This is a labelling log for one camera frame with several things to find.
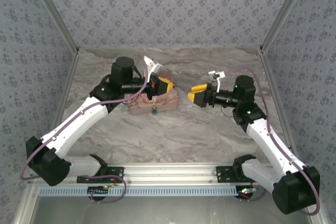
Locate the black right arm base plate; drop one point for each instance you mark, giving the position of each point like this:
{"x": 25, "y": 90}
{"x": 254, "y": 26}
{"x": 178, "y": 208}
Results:
{"x": 223, "y": 174}

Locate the aluminium mounting rail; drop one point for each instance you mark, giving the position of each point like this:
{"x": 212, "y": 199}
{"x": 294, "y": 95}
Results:
{"x": 170, "y": 172}

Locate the aluminium table side rail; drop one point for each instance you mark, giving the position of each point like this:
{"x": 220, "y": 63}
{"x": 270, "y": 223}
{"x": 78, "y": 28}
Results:
{"x": 271, "y": 77}
{"x": 68, "y": 82}

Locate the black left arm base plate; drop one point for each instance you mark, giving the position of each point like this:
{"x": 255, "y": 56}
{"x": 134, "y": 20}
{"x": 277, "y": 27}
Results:
{"x": 115, "y": 172}

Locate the aluminium frame post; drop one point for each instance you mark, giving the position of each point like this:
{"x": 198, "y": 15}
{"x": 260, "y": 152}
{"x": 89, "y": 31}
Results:
{"x": 284, "y": 11}
{"x": 54, "y": 11}

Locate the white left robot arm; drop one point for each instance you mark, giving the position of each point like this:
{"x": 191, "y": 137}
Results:
{"x": 78, "y": 121}

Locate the pink book-shaped box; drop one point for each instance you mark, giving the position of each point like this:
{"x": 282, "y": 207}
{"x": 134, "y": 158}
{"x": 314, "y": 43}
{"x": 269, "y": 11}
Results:
{"x": 168, "y": 102}

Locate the grey metal sheet panel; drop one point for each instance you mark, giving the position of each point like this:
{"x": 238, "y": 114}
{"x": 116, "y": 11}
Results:
{"x": 157, "y": 211}

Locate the right base circuit board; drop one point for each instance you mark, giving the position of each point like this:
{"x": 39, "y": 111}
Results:
{"x": 245, "y": 191}

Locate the small blue padlock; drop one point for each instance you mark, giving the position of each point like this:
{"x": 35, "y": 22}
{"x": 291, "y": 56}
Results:
{"x": 154, "y": 110}

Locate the left base circuit board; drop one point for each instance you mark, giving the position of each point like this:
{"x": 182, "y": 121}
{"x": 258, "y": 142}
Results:
{"x": 98, "y": 190}

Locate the base circuit board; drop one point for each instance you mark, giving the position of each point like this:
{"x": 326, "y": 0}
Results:
{"x": 245, "y": 191}
{"x": 98, "y": 190}

